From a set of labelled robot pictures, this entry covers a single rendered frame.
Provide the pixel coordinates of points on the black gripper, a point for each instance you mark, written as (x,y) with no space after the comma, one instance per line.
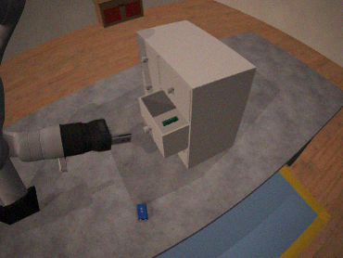
(64,140)

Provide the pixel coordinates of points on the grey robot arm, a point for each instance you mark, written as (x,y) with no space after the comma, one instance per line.
(26,143)

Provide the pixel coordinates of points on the beige chest of drawers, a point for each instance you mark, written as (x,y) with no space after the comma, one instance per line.
(219,78)

